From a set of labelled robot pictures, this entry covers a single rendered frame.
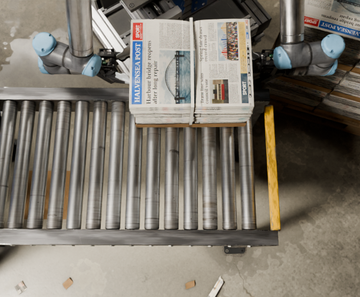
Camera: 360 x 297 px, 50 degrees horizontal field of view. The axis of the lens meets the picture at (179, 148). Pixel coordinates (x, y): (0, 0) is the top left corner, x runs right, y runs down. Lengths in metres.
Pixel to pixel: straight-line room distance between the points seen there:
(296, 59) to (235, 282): 1.22
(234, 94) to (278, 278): 1.24
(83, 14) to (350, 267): 1.77
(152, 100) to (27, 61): 1.48
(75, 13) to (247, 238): 0.86
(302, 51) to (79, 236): 0.94
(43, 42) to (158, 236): 0.73
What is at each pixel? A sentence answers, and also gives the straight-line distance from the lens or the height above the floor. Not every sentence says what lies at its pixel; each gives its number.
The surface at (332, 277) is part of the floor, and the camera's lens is 2.23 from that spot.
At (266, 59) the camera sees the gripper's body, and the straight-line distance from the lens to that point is 1.42.
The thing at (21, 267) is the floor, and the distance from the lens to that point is 2.23.
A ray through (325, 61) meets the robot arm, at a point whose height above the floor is 0.93.
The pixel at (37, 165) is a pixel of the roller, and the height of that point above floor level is 0.80.
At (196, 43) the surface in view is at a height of 1.03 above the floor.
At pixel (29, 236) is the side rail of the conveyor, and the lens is 1.37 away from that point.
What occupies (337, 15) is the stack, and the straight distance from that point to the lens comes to 1.62.
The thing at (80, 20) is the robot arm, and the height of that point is 1.11.
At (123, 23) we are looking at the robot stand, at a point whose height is 0.21.
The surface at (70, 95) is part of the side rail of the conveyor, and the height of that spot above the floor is 0.80.
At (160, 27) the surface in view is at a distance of 1.23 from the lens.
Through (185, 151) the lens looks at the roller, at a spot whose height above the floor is 0.79.
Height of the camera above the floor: 2.08
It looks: 75 degrees down
